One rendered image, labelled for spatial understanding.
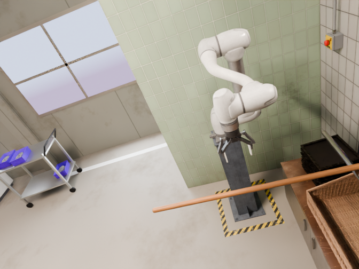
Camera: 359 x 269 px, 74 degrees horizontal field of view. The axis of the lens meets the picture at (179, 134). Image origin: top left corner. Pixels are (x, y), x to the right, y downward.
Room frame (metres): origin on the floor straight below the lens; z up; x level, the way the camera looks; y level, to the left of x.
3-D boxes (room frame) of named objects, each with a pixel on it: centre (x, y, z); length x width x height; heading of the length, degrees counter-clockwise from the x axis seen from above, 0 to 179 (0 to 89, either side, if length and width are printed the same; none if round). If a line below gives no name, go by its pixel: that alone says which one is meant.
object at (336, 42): (1.53, -1.27, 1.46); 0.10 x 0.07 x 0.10; 166
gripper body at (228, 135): (0.98, -0.25, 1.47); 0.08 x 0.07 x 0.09; 80
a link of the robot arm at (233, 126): (0.98, -0.25, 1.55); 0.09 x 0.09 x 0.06
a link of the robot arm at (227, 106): (0.97, -0.26, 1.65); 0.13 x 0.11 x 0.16; 78
